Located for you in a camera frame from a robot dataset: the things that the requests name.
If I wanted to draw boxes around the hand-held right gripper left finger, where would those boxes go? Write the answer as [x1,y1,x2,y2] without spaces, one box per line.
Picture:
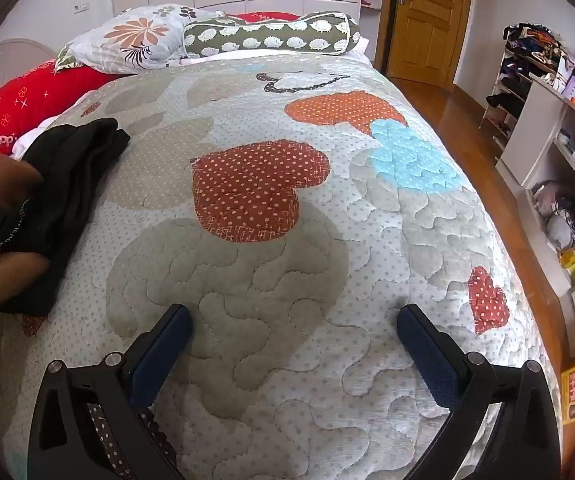
[27,304,193,480]

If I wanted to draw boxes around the cluttered shoe rack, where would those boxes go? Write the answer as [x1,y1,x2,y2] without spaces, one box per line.
[480,22,575,151]

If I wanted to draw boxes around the black pants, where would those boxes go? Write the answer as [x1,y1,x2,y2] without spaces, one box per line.
[0,118,132,317]

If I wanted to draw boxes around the grey bed headboard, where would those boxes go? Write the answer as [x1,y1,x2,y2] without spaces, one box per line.
[0,39,59,106]

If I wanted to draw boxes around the white shelf unit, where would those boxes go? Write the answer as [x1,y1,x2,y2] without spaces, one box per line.
[497,72,575,361]

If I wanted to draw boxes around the heart patterned quilt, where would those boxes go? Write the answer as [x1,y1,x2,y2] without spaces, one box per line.
[0,52,563,480]

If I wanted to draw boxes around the floral pillow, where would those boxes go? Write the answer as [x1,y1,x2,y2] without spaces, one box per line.
[54,3,233,77]

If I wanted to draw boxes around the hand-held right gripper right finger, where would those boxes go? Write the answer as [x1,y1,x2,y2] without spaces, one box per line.
[396,304,563,480]

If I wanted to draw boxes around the wooden door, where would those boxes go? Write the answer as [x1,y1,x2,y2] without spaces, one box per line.
[386,0,475,88]

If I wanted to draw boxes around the green sheep print bolster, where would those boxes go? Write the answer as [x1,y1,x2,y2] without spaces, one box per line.
[183,11,362,59]

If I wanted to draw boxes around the red blanket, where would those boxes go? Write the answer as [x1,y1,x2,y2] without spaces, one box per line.
[0,57,120,171]

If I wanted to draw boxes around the red pillow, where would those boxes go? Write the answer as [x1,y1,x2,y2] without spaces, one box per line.
[224,11,313,25]

